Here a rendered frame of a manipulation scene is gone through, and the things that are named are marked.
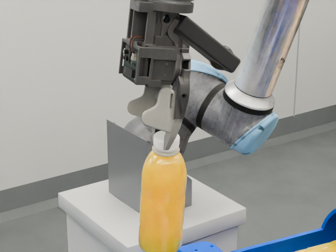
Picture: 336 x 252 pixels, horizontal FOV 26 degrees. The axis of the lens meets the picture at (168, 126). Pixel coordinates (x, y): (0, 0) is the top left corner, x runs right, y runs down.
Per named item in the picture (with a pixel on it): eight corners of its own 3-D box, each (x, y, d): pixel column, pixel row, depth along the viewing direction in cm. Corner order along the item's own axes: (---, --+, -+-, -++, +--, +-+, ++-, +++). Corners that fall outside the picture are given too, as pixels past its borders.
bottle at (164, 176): (173, 264, 112) (181, 158, 104) (131, 253, 114) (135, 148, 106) (187, 240, 118) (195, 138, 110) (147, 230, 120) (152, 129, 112)
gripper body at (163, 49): (117, 77, 106) (125, -6, 103) (171, 79, 110) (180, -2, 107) (135, 90, 100) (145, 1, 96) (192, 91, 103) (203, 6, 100)
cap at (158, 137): (174, 152, 106) (175, 141, 105) (149, 147, 107) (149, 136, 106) (182, 141, 110) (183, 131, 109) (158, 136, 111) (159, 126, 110)
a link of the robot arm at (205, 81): (160, 110, 175) (193, 66, 177) (205, 139, 170) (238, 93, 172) (147, 92, 164) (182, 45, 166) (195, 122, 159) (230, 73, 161)
